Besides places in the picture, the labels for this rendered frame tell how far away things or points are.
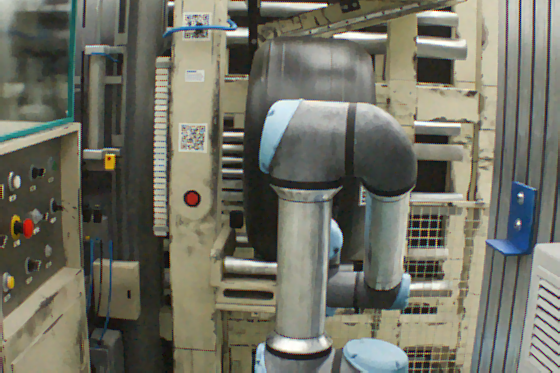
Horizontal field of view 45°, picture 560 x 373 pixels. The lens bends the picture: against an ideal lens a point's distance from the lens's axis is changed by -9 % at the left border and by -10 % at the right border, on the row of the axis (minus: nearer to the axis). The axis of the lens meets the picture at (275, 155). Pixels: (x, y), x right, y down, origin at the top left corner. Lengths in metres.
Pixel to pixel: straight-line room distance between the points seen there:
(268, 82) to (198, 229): 0.46
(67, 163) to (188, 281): 0.48
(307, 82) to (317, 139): 0.63
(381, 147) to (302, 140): 0.12
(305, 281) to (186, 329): 0.91
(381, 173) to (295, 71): 0.66
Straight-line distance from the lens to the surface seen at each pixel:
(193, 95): 1.91
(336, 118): 1.12
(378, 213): 1.23
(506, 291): 1.05
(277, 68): 1.76
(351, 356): 1.23
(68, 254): 1.86
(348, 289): 1.42
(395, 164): 1.14
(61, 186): 1.82
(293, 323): 1.21
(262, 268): 1.89
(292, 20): 2.29
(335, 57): 1.80
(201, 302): 2.02
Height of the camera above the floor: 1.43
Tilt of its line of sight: 7 degrees down
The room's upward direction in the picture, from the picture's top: 2 degrees clockwise
